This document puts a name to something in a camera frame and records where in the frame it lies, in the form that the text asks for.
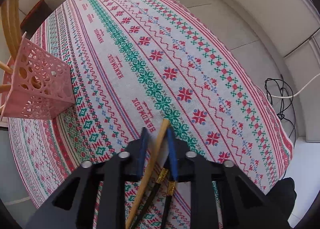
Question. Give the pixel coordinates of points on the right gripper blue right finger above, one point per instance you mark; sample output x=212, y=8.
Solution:
x=172, y=152

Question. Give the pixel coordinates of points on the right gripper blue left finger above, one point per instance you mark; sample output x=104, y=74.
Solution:
x=144, y=139

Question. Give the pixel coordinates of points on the black gold-banded chopstick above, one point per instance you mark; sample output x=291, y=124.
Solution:
x=170, y=191
x=151, y=196

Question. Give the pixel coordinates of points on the light wooden chopstick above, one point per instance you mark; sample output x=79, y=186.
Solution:
x=6, y=30

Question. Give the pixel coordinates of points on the patterned woven tablecloth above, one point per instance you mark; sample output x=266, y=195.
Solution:
x=133, y=64

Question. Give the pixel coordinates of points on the pink perforated utensil holder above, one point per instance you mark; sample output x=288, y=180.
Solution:
x=39, y=87

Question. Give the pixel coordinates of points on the red-rimmed dark trash bin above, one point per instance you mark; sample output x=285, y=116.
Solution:
x=36, y=16

